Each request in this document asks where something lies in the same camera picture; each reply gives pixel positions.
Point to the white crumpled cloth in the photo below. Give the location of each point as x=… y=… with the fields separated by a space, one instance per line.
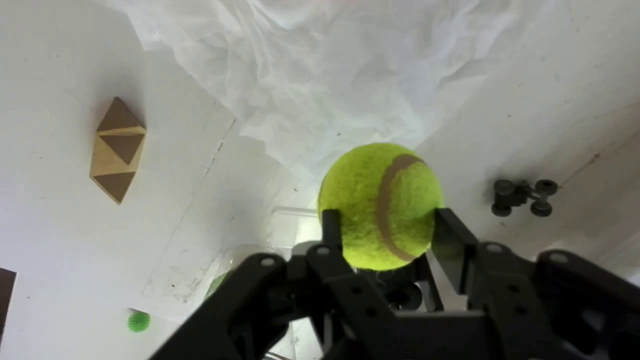
x=310 y=79

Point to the wooden geometric block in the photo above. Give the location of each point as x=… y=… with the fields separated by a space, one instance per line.
x=116 y=150

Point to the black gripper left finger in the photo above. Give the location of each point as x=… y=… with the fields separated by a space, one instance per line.
x=264 y=294

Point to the small green ball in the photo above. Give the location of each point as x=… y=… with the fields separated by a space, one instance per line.
x=138 y=320

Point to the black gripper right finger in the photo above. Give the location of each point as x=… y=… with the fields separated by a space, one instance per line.
x=557 y=307

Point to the yellow-green tennis ball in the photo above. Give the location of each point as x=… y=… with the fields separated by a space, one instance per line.
x=387 y=199

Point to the black toy wheels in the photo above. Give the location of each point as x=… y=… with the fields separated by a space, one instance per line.
x=510 y=195

